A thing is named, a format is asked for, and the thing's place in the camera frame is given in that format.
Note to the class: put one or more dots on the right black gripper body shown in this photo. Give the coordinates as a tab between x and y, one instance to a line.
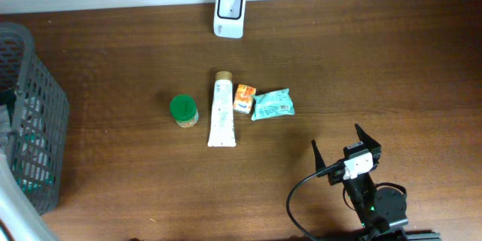
336	178

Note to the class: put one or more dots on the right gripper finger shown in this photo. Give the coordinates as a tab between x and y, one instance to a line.
367	140
319	162

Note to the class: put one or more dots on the mint green wipes packet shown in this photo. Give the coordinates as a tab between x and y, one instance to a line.
273	104

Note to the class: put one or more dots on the small orange carton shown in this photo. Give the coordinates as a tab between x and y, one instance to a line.
244	98

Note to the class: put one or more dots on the white tube brown cap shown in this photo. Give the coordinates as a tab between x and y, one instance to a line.
222	121

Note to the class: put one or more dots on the green lid jar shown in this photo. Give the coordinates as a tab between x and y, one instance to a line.
184	111

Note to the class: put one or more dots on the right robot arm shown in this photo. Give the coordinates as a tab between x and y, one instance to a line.
381	208

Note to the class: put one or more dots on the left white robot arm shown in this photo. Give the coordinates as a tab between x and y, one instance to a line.
19	219

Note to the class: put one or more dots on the white barcode scanner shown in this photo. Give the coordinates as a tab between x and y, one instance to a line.
228	20

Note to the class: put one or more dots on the grey plastic mesh basket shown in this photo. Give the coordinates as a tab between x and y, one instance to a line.
38	110

